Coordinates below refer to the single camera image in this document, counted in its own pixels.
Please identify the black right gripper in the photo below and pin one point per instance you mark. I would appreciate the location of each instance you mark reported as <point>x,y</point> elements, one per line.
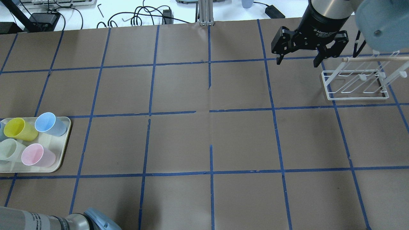
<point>319,23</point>

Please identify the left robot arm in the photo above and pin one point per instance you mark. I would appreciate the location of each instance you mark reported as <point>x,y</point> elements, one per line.
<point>91,219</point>

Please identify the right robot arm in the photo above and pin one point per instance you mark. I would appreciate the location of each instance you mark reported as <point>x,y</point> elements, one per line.
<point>383,23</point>

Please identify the blue cup on desk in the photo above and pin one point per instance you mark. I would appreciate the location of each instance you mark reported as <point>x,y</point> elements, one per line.
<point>246,4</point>

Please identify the light blue cup far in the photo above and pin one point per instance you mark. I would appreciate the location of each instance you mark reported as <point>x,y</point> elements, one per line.
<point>49,123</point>

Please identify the pink cup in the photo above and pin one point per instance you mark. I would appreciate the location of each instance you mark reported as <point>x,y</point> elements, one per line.
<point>37,155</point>

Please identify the yellow cup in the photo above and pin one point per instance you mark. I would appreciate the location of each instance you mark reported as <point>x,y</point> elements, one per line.
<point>18,128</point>

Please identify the pale green cup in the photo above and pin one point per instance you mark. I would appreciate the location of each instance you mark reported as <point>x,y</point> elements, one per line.
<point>11,150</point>

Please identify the black power adapter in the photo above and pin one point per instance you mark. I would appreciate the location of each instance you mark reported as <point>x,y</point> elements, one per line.
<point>273,12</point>

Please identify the beige serving tray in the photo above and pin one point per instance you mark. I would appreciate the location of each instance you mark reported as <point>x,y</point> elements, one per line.
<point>56,144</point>

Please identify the white wire cup rack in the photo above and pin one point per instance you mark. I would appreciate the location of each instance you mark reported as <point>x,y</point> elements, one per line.
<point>364,78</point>

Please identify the aluminium frame post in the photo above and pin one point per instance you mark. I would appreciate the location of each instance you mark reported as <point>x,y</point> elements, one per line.
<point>205,10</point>

